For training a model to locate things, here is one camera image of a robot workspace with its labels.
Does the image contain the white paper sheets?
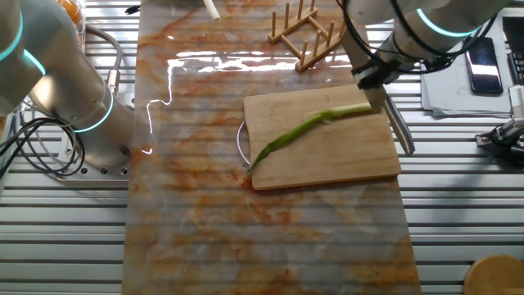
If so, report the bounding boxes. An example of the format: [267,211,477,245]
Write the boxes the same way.
[419,24,517,118]

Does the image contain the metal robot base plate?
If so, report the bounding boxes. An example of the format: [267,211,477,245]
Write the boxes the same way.
[55,130,132,189]

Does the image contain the orange marble pattern mat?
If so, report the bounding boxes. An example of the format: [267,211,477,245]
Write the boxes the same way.
[121,0,422,295]

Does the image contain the green scallion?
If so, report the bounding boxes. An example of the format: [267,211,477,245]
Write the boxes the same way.
[247,102,373,173]

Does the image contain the wooden cutting board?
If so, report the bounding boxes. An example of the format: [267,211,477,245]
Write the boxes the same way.
[236,83,403,192]

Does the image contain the black base cable bundle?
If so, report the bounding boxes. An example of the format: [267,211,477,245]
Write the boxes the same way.
[0,116,87,179]

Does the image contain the black keyboard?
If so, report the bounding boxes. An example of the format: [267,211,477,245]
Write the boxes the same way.
[506,51,524,87]

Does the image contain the black smartphone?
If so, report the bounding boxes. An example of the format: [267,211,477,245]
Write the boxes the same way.
[463,35,504,96]

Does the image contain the grey flexible hose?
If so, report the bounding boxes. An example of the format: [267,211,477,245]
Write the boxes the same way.
[84,25,124,96]

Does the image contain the clear plastic fruit box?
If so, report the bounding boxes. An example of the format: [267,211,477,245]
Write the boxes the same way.
[56,0,87,52]

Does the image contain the orange fruit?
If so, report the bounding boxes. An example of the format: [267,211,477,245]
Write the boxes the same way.
[59,0,83,24]

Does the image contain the wooden mug tree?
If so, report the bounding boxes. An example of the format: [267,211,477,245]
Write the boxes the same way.
[463,253,524,295]

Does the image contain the long white green leek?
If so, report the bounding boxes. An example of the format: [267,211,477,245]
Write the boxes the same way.
[203,0,222,21]

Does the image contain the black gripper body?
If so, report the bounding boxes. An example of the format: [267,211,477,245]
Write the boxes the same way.
[352,59,400,90]

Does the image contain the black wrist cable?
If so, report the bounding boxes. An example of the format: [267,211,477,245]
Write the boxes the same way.
[337,0,499,75]

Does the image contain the steel cleaver knife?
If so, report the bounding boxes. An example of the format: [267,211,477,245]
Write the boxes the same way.
[341,30,417,157]

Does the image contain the wooden knife rack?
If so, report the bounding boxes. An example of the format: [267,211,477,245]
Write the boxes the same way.
[268,0,347,74]

